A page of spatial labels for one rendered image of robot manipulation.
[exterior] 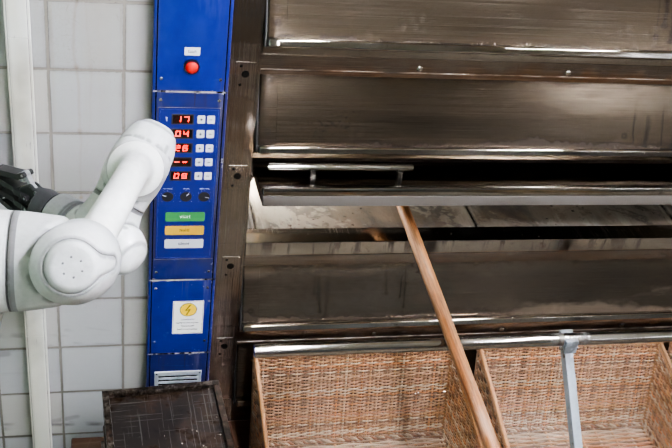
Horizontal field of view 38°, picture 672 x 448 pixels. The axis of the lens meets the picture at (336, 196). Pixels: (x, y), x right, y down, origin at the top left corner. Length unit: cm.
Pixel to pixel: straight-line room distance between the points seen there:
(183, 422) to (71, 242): 122
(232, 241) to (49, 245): 116
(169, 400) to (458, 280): 80
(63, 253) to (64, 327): 127
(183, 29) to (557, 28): 83
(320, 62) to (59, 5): 56
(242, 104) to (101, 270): 98
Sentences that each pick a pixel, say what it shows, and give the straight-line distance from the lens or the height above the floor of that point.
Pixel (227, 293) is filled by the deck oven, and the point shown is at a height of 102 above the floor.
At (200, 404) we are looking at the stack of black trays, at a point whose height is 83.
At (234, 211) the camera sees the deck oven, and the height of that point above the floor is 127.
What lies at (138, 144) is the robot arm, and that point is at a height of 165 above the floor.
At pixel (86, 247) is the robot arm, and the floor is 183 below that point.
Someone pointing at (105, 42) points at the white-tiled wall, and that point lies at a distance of 208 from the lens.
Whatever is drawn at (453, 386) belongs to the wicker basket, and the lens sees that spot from 268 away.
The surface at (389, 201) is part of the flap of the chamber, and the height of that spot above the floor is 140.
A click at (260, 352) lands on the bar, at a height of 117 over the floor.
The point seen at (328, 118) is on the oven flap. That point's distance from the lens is 220.
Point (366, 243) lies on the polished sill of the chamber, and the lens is 242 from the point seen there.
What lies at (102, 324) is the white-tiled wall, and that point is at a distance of 249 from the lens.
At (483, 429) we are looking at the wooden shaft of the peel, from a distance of 203.
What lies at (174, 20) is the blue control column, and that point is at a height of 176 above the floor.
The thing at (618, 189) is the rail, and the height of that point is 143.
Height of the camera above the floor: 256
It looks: 32 degrees down
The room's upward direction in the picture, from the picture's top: 8 degrees clockwise
